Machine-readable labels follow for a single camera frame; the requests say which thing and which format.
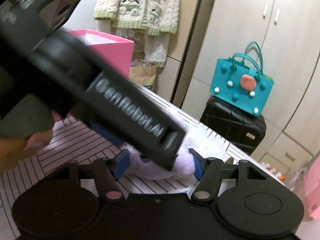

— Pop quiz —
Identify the brown paper bag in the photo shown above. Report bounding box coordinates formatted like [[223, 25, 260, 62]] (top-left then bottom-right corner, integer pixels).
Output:
[[129, 60, 157, 90]]

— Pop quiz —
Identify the pink paper shopping bag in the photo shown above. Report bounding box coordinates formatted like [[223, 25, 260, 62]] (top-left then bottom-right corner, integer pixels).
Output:
[[303, 158, 320, 220]]

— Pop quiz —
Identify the cream knit cardigan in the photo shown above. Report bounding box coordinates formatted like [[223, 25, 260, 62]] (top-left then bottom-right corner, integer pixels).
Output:
[[93, 0, 180, 68]]

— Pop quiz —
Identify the teal felt tote bag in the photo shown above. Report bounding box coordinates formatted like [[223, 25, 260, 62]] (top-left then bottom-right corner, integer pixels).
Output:
[[210, 41, 274, 116]]

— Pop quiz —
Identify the purple plush toy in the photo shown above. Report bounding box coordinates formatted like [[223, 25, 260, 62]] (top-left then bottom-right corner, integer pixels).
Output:
[[125, 108, 195, 180]]

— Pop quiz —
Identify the striped tablecloth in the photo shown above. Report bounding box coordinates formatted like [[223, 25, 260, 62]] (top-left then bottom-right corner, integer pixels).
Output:
[[0, 80, 286, 230]]

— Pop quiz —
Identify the beige wardrobe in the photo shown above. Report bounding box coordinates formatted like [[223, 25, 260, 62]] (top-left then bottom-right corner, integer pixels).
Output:
[[156, 0, 320, 178]]

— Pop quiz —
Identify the person left hand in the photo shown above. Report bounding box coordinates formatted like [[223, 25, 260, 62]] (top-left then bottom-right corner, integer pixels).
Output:
[[1, 129, 53, 174]]

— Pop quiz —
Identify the yellow gift bag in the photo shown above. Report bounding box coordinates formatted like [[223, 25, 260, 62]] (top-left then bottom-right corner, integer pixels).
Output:
[[265, 163, 286, 181]]

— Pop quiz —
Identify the black suitcase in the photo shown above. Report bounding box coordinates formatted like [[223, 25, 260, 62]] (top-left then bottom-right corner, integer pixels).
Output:
[[200, 96, 267, 155]]

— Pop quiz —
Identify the pink cardboard box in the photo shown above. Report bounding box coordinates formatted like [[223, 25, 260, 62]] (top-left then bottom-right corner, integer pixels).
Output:
[[69, 29, 135, 79]]

